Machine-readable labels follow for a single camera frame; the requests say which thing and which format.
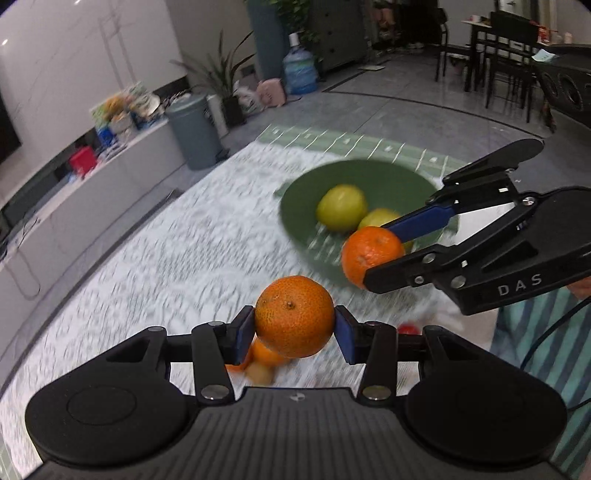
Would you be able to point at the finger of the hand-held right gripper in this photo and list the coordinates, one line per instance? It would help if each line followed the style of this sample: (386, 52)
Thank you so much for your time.
(397, 274)
(425, 220)

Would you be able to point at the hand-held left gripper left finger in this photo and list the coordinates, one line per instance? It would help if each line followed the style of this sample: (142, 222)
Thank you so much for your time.
(244, 334)

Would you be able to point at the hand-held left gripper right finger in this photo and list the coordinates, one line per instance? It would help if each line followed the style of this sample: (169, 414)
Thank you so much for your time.
(345, 332)

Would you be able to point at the orange mandarin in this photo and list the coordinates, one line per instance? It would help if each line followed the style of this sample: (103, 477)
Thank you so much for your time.
(295, 314)
(265, 355)
(369, 251)

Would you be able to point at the red apple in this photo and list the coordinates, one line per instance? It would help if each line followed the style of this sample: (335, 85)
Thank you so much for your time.
(408, 329)

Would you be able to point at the green bowl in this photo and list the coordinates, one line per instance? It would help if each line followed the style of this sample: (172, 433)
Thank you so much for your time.
(378, 180)

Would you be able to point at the yellow lemon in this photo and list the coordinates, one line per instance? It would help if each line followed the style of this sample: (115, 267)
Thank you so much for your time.
(341, 207)
(376, 218)

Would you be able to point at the white lace tablecloth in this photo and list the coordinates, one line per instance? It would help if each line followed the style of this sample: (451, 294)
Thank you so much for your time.
(161, 258)

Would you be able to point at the person's striped teal clothing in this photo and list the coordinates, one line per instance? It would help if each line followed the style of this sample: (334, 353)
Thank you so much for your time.
(554, 369)

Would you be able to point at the white floor scale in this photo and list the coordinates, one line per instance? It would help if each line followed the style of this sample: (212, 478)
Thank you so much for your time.
(373, 68)

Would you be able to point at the black furniture with round holes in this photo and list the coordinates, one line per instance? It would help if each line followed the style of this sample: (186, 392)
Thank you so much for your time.
(568, 87)

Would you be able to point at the black dining chair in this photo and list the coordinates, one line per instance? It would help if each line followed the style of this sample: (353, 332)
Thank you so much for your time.
(443, 46)
(508, 46)

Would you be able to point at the blue water jug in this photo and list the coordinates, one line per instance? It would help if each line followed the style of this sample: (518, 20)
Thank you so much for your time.
(300, 69)

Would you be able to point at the pink small appliance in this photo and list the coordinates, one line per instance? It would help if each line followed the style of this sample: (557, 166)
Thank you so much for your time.
(271, 92)

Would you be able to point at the white low TV cabinet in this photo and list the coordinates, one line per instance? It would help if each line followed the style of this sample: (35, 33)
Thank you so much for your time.
(115, 180)

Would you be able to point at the dining table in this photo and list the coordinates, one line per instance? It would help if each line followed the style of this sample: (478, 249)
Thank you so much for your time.
(475, 25)

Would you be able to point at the dark grey drawer chest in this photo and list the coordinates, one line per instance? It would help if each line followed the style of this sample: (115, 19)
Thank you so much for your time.
(344, 32)

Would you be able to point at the grey trash can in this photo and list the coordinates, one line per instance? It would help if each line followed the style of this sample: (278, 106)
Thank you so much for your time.
(194, 134)

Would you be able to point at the white plastic bag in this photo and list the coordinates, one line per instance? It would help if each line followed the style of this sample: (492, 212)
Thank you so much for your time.
(247, 99)

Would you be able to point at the potted plant in black pot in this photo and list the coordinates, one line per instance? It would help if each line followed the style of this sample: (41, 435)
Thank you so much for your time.
(232, 110)

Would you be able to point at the red box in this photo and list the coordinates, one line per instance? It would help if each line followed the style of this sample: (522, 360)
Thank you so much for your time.
(84, 161)

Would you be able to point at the blue box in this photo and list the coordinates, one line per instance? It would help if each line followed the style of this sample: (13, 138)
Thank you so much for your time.
(106, 137)

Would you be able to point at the large leafy green plant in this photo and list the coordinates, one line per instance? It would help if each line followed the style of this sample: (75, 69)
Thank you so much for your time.
(295, 14)

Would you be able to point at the black television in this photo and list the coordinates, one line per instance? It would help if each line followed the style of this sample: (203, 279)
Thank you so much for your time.
(8, 129)

